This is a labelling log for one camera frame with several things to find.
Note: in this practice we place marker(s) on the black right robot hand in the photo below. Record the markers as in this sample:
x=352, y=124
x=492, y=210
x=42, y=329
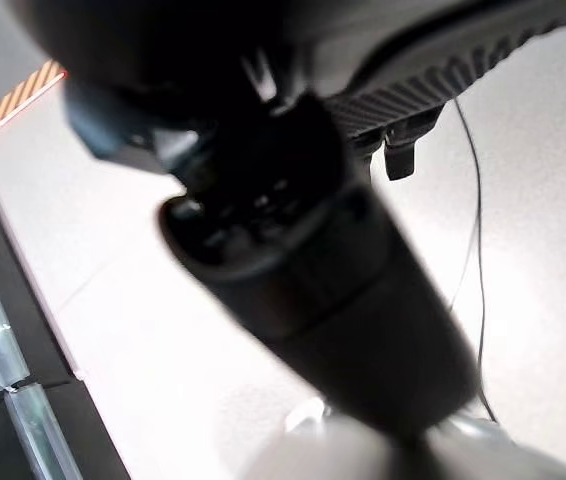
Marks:
x=323, y=280

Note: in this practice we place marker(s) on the silver right robot leg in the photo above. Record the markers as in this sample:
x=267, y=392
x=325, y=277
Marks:
x=463, y=460

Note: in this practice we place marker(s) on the orange white striped tape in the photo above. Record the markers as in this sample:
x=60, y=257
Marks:
x=13, y=105

